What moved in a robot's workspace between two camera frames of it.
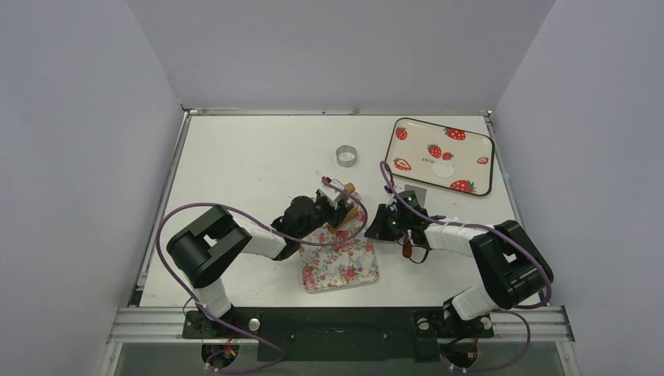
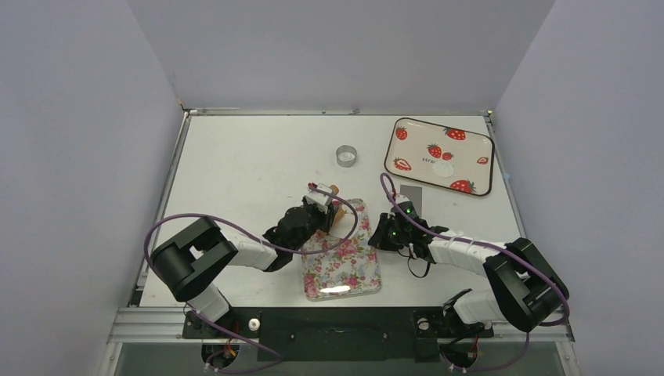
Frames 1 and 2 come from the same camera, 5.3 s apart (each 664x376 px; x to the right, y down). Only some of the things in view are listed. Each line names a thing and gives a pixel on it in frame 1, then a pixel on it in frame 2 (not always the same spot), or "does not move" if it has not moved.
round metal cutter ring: (346, 156) does not move
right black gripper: (382, 225) -> (382, 237)
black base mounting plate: (338, 334) does not move
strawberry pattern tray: (442, 156) does not move
